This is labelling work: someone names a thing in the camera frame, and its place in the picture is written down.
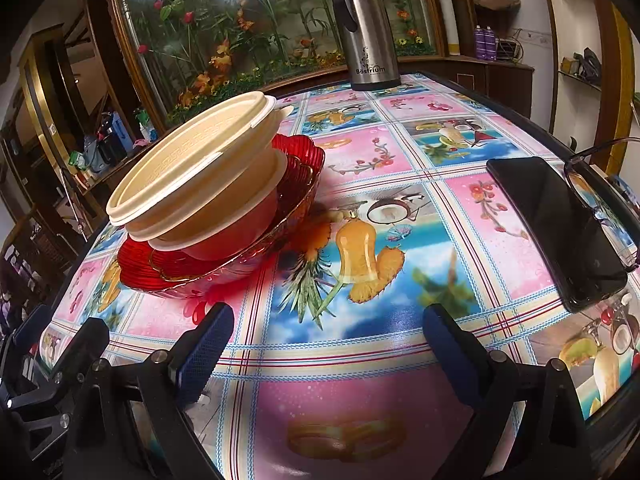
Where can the black eyeglasses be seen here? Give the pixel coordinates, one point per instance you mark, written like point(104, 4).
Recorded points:
point(575, 175)

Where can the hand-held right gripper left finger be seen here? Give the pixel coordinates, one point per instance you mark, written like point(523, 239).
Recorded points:
point(205, 350)

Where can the white yellow-banded tube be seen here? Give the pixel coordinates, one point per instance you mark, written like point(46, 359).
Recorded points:
point(450, 10)

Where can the wooden chair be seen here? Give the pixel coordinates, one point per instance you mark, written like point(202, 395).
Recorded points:
point(45, 245)

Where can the white foam bowl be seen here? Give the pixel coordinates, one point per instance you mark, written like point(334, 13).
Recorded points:
point(235, 235)

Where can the blue bottle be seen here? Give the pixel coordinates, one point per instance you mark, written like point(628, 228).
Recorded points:
point(118, 132)

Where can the wooden sideboard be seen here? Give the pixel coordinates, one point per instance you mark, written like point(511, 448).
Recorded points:
point(100, 200)

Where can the black smartphone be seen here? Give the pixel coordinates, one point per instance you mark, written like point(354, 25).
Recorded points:
point(560, 230)

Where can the beige plastic bowl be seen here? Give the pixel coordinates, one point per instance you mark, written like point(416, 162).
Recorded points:
point(285, 112)
point(190, 145)
point(200, 210)

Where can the steel thermos jug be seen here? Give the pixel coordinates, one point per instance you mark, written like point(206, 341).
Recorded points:
point(367, 35)

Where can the artificial flower display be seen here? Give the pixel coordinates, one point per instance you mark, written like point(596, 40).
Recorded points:
point(260, 25)

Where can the printed fruit tablecloth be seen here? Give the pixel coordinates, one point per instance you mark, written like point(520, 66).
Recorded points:
point(380, 410)

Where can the wooden corner cabinet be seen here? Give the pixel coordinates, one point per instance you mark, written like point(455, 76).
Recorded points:
point(490, 85)

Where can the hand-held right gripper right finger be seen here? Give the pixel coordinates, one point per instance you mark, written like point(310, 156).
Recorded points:
point(450, 355)

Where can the white green-capped bottle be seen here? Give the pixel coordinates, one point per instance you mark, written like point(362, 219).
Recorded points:
point(142, 125)

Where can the purple spray can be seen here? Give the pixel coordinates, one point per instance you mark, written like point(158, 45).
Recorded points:
point(479, 44)
point(489, 44)

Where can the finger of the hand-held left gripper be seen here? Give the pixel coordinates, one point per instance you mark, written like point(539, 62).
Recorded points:
point(32, 325)
point(82, 342)

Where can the dark small ornament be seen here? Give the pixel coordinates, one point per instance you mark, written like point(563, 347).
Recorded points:
point(587, 65)

